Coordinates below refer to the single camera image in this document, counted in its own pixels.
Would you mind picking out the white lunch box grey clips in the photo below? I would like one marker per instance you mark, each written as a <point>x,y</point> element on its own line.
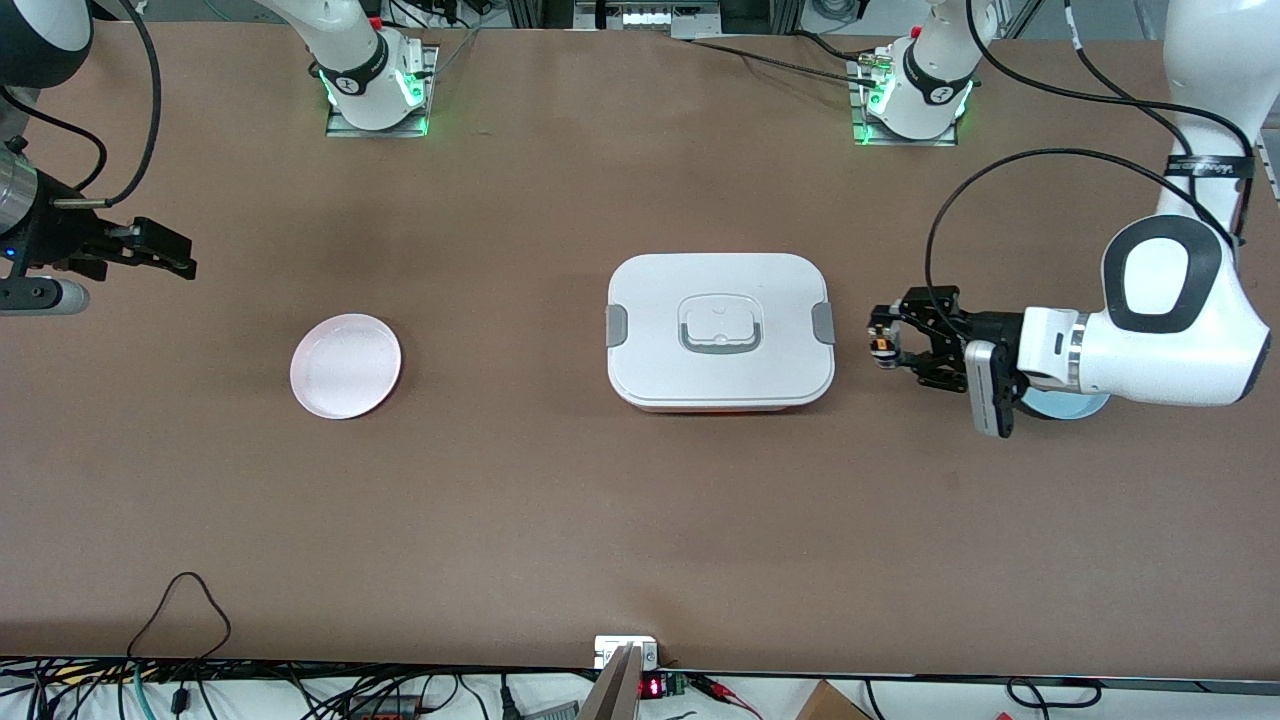
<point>720,370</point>

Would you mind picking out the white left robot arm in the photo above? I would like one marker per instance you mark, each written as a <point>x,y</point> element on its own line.
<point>1180,350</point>

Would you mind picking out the aluminium frame rail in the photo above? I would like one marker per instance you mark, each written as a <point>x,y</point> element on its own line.
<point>1268,165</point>

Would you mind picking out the orange and black switch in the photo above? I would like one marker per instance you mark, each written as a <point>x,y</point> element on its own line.
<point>881,348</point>

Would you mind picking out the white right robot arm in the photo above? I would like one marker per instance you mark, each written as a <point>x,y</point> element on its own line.
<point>355,60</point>

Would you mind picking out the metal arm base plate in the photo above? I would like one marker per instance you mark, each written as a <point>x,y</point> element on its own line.
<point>868,138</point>
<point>420,128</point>

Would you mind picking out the grey power strip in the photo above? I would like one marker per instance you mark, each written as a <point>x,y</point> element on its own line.
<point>650,20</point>

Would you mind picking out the brown cardboard box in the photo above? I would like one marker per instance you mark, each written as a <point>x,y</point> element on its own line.
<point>830,705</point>

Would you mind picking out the small white box device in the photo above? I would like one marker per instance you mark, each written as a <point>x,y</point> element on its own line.
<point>625,645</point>

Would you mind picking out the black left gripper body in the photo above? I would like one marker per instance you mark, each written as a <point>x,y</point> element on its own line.
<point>991,328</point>

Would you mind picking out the red and black leads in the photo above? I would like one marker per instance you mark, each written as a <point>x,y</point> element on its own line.
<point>725,695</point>

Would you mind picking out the grey metal profile bar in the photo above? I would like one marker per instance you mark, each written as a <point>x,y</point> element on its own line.
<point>612,695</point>

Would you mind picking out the light blue round plate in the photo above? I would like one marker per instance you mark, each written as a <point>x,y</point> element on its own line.
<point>1070,409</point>

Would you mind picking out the pink round plate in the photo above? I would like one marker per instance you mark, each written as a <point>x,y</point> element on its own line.
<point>345,366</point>

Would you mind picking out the red digit display board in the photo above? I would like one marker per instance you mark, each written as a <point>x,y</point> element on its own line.
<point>655,686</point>

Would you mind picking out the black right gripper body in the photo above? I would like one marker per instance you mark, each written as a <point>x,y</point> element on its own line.
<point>48,236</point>

